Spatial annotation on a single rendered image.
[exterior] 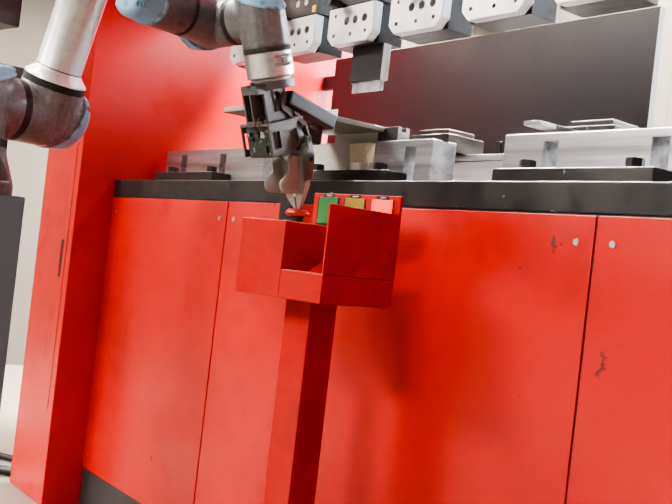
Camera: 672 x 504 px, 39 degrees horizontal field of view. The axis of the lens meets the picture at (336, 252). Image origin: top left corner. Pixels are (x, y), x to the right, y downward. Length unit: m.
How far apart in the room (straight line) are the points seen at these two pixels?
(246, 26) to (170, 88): 1.22
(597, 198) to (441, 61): 1.31
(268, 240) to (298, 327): 0.15
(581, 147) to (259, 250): 0.53
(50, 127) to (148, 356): 0.72
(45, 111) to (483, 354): 0.91
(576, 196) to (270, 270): 0.48
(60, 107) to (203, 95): 0.95
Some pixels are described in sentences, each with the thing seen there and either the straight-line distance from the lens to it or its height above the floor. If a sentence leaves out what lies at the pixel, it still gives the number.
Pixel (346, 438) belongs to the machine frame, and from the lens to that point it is 1.68.
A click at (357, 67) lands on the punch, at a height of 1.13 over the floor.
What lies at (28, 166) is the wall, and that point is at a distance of 5.11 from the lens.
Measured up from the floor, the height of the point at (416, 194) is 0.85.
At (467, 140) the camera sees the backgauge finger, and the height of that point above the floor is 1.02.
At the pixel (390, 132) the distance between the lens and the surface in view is 1.86.
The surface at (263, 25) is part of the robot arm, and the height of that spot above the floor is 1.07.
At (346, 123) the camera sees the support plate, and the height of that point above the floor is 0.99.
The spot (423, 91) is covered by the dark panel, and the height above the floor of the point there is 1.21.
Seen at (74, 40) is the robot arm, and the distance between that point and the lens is 1.82.
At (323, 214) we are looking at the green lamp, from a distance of 1.61.
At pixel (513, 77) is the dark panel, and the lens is 2.37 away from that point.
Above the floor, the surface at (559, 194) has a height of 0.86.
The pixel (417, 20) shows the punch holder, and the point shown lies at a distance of 1.82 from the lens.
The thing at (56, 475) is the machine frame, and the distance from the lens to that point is 2.64.
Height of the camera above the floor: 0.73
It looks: level
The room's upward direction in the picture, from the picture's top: 7 degrees clockwise
